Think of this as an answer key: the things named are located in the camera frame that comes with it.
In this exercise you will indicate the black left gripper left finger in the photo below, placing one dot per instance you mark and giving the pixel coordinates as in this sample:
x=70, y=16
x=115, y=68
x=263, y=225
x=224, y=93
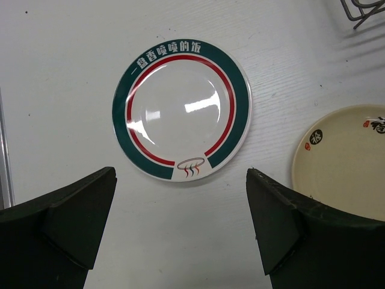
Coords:
x=52, y=241

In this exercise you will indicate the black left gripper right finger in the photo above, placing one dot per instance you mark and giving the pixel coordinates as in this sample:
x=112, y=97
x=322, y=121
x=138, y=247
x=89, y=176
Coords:
x=306, y=244

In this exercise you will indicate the cream floral plate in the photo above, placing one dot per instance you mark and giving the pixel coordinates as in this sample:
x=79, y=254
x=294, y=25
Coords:
x=340, y=161

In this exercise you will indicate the aluminium table edge rail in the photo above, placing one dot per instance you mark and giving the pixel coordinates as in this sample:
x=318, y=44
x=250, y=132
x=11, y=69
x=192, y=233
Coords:
x=7, y=193

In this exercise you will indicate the metal wire dish rack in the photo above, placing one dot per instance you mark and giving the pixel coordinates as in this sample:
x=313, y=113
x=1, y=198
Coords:
x=360, y=11

